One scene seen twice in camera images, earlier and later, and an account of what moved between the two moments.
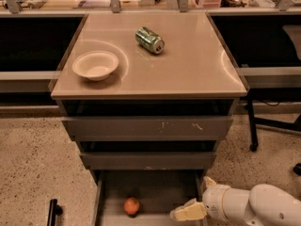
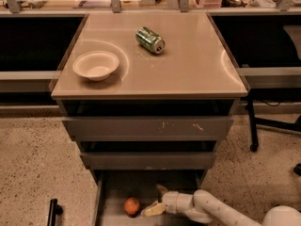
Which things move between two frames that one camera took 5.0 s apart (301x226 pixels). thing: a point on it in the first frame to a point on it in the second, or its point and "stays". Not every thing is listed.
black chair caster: x=297 y=169 stays
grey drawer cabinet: x=148 y=96 stays
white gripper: x=214 y=199 to x=170 y=201
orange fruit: x=132 y=205 stays
